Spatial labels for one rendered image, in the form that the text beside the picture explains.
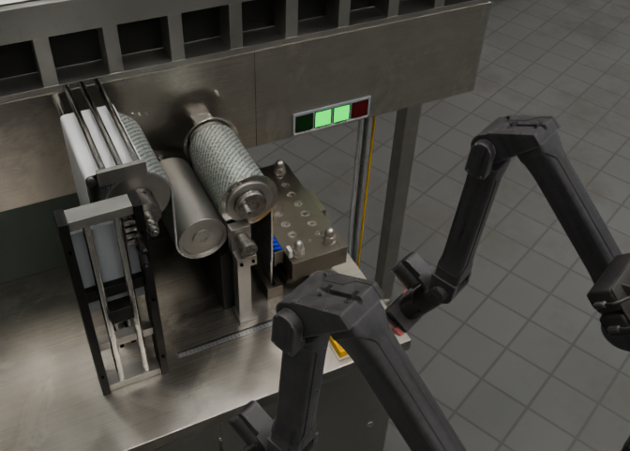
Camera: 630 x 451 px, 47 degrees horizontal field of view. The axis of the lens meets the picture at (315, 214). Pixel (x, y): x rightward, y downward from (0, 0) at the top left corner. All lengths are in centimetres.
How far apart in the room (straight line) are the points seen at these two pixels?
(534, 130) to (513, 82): 356
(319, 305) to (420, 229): 266
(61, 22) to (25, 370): 83
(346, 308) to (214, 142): 99
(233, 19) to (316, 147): 220
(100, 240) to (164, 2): 58
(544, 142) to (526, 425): 184
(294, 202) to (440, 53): 62
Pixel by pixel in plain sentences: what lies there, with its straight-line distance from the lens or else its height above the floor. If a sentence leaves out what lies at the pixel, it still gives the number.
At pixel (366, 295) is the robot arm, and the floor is 170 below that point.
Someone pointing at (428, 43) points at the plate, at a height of 135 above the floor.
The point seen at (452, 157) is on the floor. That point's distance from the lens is 404.
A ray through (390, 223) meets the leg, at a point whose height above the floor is 48.
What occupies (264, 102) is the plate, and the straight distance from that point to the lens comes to 201.
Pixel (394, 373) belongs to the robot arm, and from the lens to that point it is 93.
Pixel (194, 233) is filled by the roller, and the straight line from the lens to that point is 173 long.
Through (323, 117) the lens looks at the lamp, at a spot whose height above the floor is 119.
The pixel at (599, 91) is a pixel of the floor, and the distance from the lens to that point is 490.
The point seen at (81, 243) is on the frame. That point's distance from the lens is 152.
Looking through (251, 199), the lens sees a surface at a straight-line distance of 169.
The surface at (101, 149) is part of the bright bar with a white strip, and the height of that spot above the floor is 144.
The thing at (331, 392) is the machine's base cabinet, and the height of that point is 76.
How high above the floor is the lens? 238
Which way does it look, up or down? 42 degrees down
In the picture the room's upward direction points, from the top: 3 degrees clockwise
